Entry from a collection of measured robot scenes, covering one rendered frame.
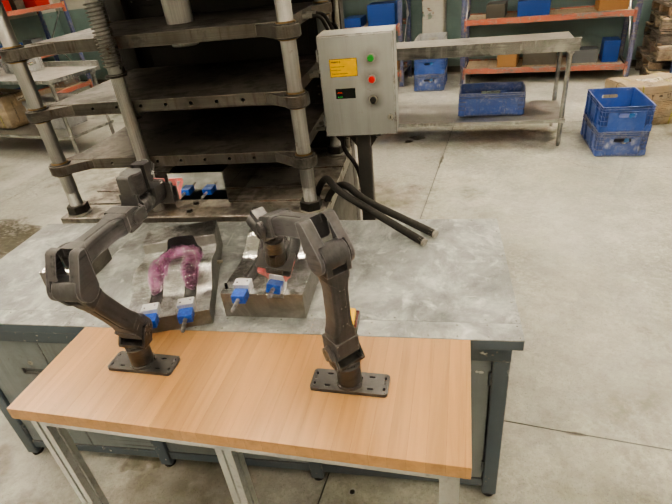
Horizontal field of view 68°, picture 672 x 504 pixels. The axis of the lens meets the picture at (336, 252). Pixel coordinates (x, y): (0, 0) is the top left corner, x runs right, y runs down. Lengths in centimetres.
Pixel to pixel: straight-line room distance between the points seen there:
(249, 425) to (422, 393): 43
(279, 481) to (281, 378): 85
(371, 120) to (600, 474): 161
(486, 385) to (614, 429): 85
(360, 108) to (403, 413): 129
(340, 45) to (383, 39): 17
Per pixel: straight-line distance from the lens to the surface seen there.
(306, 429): 124
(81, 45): 244
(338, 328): 117
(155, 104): 231
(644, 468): 230
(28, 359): 219
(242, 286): 152
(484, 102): 504
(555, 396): 244
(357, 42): 205
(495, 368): 158
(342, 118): 212
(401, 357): 137
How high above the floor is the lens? 175
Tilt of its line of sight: 31 degrees down
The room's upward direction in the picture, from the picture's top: 7 degrees counter-clockwise
